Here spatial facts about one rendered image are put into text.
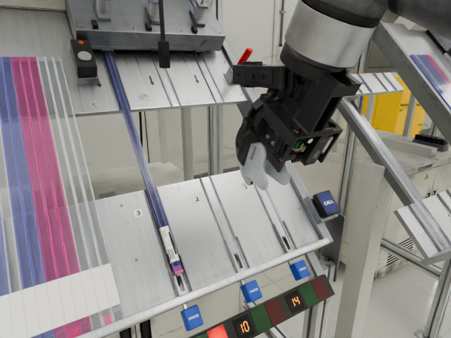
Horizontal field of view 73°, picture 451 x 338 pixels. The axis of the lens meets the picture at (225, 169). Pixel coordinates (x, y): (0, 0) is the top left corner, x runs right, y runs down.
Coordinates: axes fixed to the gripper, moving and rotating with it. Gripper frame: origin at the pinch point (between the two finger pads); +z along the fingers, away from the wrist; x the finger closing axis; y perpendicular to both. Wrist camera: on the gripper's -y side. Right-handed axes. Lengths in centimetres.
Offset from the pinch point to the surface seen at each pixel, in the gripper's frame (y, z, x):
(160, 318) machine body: -3, 61, -7
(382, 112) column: -126, 108, 284
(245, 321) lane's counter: 14.3, 19.8, -2.4
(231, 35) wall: -190, 61, 117
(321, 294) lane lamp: 15.9, 20.2, 14.0
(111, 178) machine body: -62, 65, -7
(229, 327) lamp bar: 14.0, 19.8, -5.3
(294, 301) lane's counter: 14.8, 20.0, 7.9
